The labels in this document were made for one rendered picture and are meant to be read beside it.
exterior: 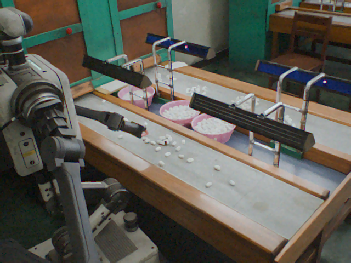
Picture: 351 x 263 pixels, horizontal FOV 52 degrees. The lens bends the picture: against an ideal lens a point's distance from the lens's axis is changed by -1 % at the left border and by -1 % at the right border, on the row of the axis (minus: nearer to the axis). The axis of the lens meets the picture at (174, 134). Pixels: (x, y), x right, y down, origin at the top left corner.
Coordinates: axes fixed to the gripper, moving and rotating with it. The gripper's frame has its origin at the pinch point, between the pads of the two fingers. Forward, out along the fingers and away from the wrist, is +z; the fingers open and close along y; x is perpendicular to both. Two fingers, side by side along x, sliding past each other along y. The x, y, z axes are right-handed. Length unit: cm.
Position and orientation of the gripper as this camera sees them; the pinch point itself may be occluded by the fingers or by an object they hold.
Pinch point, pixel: (146, 133)
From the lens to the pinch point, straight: 195.7
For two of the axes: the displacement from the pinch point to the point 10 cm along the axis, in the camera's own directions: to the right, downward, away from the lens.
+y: -7.0, -3.3, 6.3
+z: 6.0, 2.1, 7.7
